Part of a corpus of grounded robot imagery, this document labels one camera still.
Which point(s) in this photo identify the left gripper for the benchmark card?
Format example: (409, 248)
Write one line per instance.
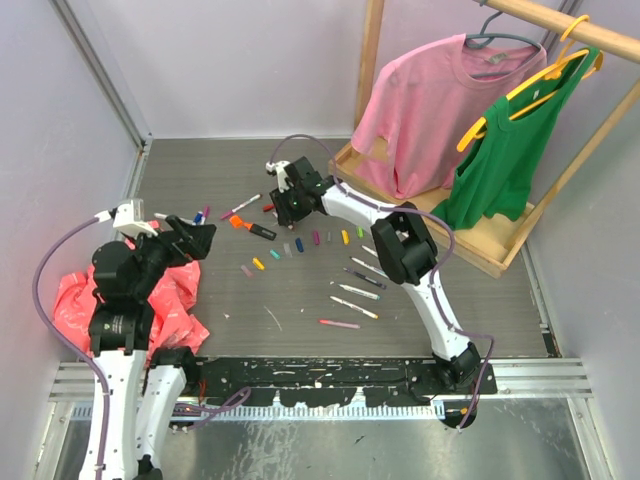
(184, 242)

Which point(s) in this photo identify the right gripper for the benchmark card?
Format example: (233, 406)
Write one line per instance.
(285, 216)

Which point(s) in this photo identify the pink cap marker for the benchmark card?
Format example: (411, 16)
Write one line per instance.
(241, 206)

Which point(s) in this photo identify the orange highlighter cap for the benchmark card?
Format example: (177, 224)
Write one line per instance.
(236, 222)

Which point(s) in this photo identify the orange black highlighter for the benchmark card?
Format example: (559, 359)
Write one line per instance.
(260, 231)

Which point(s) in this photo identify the clear pink pen cap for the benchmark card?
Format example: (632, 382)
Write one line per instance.
(247, 271)

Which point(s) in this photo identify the magenta marker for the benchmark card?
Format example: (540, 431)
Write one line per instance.
(369, 250)

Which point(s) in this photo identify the purple marker pen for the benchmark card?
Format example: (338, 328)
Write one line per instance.
(365, 278)

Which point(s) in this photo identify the teal marker pen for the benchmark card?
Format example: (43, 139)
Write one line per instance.
(360, 292)

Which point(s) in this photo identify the yellow marker pen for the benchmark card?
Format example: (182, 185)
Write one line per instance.
(354, 307)

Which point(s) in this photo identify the light pink marker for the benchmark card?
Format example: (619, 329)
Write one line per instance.
(338, 324)

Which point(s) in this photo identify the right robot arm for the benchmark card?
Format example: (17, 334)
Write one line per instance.
(406, 251)

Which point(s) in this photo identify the red crumpled plastic bag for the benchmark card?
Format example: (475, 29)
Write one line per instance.
(165, 310)

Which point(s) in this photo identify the pink t-shirt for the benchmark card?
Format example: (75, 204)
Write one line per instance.
(421, 105)

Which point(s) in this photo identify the green tank top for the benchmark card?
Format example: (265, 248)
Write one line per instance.
(496, 176)

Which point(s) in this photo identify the wooden clothes rack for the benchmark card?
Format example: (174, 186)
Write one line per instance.
(493, 243)

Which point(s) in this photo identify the grey hanger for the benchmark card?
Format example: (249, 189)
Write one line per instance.
(485, 38)

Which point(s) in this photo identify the yellow hanger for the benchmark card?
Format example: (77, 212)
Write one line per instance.
(552, 72)

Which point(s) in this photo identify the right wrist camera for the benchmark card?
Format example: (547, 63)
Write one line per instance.
(278, 169)

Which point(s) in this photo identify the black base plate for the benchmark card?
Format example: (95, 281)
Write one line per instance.
(323, 382)

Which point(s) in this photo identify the cable duct rail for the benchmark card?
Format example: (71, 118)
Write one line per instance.
(354, 411)

